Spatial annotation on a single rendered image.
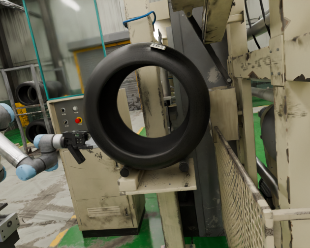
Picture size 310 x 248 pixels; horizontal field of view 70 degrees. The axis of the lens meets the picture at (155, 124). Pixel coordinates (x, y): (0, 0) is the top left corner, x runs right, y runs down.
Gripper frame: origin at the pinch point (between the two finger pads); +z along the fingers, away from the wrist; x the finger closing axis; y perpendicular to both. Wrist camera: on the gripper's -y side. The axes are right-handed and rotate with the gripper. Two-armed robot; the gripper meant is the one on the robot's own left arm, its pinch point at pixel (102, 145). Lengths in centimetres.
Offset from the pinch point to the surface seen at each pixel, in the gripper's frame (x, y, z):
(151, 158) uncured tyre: -12.4, -1.6, 26.9
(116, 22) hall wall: 917, 263, -248
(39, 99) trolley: 287, -4, -229
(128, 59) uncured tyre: -12.1, 40.7, 19.0
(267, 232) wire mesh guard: -59, 0, 59
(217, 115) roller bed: 21, 11, 60
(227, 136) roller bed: 21, -1, 66
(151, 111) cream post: 27.7, 12.4, 21.8
